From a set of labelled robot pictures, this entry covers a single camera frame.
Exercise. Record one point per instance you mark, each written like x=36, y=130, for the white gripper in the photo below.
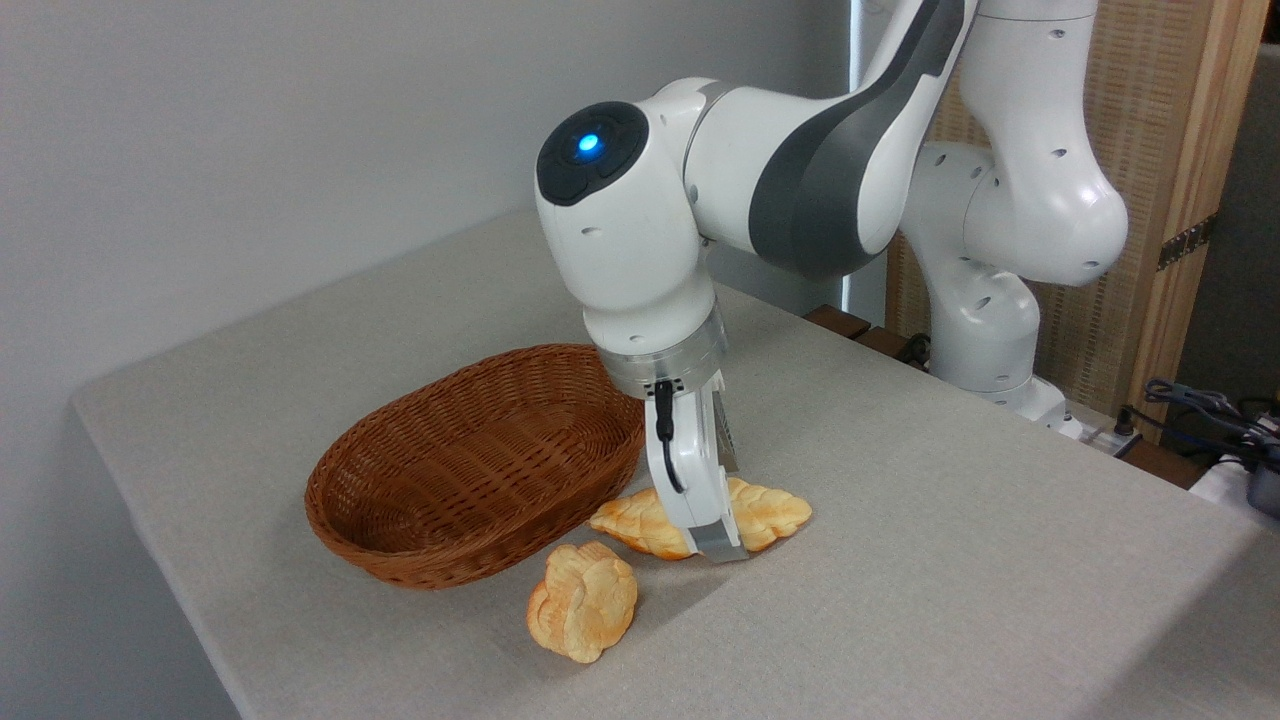
x=700, y=470

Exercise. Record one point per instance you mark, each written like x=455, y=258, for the long braided bread loaf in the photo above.
x=772, y=510

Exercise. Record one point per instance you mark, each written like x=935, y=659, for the black plug at robot base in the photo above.
x=1127, y=428

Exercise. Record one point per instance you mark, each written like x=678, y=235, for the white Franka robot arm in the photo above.
x=640, y=240

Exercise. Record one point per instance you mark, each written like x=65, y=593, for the round flower-shaped bread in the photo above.
x=585, y=603

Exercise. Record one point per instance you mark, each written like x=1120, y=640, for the brown oval wicker basket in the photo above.
x=400, y=520

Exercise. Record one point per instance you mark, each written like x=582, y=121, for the dark brown wooden base board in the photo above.
x=850, y=325

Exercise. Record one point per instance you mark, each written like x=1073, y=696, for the white and grey device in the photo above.
x=1250, y=490

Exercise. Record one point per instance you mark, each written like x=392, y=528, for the metal screen hinge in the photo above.
x=1187, y=242

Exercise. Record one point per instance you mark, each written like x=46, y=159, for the woven screen with wooden frame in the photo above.
x=1150, y=120

